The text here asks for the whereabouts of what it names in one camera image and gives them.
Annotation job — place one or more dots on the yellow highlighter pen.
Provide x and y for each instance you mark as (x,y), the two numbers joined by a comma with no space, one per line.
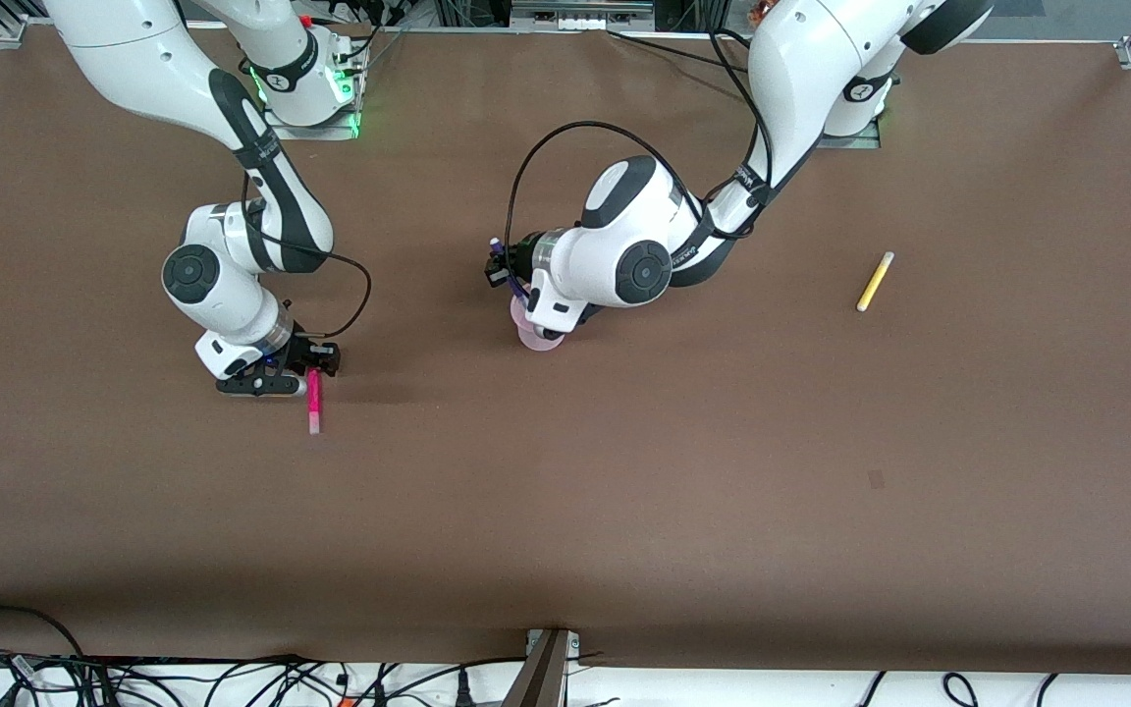
(875,282)

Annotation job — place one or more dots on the pink mesh pen holder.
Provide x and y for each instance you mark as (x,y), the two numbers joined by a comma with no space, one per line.
(538,339)

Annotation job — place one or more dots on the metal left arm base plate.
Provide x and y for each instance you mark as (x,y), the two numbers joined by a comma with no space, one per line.
(860,142)

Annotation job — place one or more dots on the pink highlighter pen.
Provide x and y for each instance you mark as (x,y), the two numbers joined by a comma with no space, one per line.
(315,403)

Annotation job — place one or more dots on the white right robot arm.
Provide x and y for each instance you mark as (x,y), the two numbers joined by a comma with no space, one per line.
(153,59)

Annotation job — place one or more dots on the aluminium support post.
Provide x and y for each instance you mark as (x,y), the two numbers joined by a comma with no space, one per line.
(541,673)

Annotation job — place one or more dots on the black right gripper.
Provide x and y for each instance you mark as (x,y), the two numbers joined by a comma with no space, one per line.
(302,352)

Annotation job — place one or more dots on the purple highlighter pen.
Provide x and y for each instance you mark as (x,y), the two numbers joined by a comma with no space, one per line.
(496,244)

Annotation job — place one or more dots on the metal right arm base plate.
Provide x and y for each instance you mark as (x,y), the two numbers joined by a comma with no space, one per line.
(330,132)

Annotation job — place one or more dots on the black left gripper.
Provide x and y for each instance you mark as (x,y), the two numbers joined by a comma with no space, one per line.
(517,258)

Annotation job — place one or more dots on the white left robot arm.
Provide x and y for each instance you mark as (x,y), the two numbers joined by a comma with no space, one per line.
(821,59)

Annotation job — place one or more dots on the grey power strip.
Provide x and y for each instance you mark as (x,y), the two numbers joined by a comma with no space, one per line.
(580,15)

